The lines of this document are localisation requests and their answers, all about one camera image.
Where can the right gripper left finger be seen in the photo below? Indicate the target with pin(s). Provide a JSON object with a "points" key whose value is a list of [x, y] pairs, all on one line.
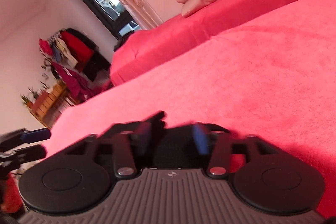
{"points": [[80, 176]]}

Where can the pink blanket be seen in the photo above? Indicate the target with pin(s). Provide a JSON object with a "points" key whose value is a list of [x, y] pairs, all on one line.
{"points": [[273, 77]]}

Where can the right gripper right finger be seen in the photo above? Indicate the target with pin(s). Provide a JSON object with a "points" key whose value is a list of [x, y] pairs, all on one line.
{"points": [[261, 174]]}

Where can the black pants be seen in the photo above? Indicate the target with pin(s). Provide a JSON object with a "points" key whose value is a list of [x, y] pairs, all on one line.
{"points": [[150, 144]]}

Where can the dark framed window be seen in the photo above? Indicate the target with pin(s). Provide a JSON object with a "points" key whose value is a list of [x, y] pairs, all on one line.
{"points": [[114, 16]]}

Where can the hanging clothes rack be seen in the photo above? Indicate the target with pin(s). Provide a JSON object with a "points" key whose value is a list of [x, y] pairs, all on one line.
{"points": [[75, 59]]}

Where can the wooden shelf unit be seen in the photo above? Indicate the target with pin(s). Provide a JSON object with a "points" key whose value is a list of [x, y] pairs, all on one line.
{"points": [[51, 103]]}

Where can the red bed sheet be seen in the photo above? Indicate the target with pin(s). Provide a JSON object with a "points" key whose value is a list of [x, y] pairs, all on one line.
{"points": [[145, 50]]}

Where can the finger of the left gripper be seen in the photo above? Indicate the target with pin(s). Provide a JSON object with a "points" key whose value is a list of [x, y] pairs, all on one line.
{"points": [[28, 137], [31, 153]]}

